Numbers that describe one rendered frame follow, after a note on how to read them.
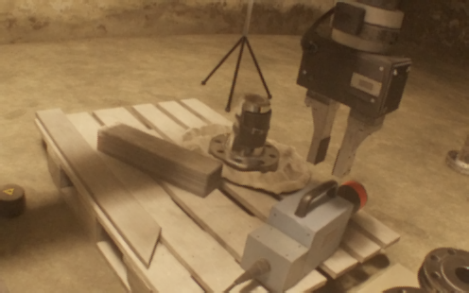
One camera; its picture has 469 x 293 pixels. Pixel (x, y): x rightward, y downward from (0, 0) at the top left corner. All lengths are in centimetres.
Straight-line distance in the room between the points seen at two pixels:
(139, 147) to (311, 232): 66
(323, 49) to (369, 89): 14
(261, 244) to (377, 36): 55
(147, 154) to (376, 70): 81
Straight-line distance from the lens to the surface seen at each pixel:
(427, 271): 121
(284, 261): 108
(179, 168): 142
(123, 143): 153
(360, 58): 98
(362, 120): 104
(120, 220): 125
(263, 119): 155
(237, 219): 136
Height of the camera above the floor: 91
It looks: 25 degrees down
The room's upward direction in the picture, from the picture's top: 10 degrees clockwise
